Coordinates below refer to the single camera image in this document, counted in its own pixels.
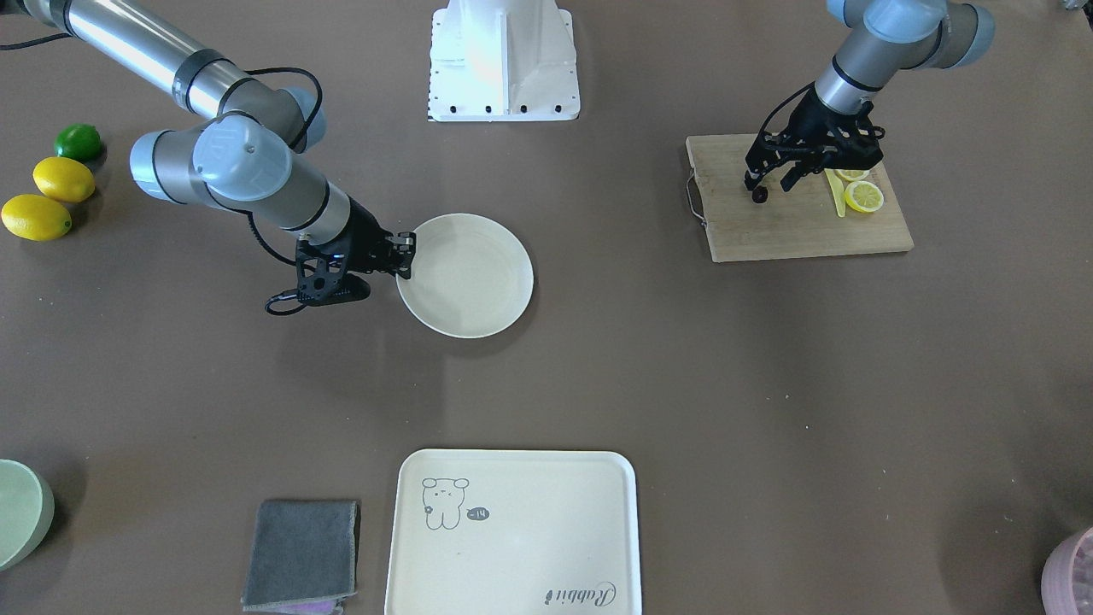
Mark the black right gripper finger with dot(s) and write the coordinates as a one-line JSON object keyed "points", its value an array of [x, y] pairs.
{"points": [[402, 268], [404, 244]]}

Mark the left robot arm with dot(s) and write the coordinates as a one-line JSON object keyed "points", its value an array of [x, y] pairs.
{"points": [[888, 36]]}

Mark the lemon slice lower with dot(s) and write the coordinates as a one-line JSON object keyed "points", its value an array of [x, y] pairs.
{"points": [[864, 197]]}

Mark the lemon slice upper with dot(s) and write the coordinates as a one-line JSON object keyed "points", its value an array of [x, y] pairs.
{"points": [[851, 176]]}

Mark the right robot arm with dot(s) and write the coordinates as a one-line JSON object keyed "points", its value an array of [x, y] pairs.
{"points": [[247, 155]]}

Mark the yellow lemon outer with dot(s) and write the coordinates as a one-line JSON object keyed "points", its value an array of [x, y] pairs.
{"points": [[36, 218]]}

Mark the cream round plate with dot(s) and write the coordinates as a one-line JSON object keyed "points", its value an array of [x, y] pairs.
{"points": [[471, 276]]}

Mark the cream rabbit tray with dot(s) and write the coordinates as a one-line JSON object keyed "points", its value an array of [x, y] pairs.
{"points": [[515, 532]]}

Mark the bamboo cutting board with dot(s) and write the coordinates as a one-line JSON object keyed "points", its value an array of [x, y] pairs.
{"points": [[800, 223]]}

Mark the grey folded cloth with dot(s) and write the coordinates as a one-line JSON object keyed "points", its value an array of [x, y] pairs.
{"points": [[303, 557]]}

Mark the lemon slice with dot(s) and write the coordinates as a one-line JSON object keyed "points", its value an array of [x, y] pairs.
{"points": [[851, 176], [864, 197]]}

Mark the pink ice bowl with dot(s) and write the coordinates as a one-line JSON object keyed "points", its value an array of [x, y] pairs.
{"points": [[1066, 584]]}

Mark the yellow plastic knife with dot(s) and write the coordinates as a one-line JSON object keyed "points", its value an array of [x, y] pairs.
{"points": [[837, 188]]}

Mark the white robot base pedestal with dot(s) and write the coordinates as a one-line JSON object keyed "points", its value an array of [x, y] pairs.
{"points": [[511, 61]]}

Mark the yellow lemon near lime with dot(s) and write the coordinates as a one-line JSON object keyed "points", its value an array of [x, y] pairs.
{"points": [[61, 178]]}

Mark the green lime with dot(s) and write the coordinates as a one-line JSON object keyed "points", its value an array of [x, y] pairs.
{"points": [[81, 142]]}

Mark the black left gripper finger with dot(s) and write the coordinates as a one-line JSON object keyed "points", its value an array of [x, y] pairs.
{"points": [[754, 177], [793, 176]]}

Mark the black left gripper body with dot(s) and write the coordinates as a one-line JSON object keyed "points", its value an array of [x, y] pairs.
{"points": [[811, 118]]}

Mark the green bowl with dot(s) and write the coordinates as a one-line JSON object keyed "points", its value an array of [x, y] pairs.
{"points": [[27, 509]]}

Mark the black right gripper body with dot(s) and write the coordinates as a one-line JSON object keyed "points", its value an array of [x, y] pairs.
{"points": [[365, 236]]}

